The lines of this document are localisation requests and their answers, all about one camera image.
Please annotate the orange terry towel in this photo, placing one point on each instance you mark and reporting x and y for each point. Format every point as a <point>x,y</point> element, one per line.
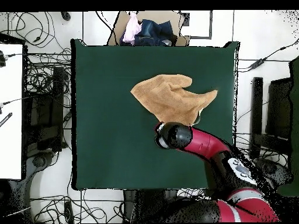
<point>170,98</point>

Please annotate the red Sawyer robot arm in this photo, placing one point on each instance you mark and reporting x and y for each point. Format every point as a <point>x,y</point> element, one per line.
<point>205,144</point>

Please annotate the dark green tablecloth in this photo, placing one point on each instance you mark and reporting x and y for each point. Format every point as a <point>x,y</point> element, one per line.
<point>105,151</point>

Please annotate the blue jeans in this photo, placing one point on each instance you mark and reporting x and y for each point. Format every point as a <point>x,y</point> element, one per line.
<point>151,32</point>

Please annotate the pink garment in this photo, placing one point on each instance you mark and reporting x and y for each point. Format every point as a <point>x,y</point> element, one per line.
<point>130,32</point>

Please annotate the black floor stand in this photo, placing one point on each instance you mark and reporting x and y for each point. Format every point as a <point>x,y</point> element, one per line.
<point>58,93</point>

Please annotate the cardboard box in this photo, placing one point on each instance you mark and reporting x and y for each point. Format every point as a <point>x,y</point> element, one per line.
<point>163,16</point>

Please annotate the black power adapter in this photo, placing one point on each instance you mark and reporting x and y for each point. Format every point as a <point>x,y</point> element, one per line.
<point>257,63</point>

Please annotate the black power strip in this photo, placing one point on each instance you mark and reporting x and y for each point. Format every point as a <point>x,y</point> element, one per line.
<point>69,212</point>

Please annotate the grey stand base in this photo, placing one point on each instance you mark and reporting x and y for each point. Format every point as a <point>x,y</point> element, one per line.
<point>38,161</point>
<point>278,171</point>

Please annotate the dark green cloth-covered object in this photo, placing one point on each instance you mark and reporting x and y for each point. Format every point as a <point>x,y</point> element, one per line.
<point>294,116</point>

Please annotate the small black floor device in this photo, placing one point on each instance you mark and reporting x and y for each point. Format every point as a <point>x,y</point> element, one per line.
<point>65,15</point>

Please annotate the white desk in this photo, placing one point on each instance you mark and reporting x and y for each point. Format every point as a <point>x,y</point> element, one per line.
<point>10,116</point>

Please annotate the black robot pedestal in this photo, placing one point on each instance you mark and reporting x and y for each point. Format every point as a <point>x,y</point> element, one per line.
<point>144,205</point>

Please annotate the black furniture frame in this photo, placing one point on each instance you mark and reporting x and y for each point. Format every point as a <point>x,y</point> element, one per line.
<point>257,105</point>

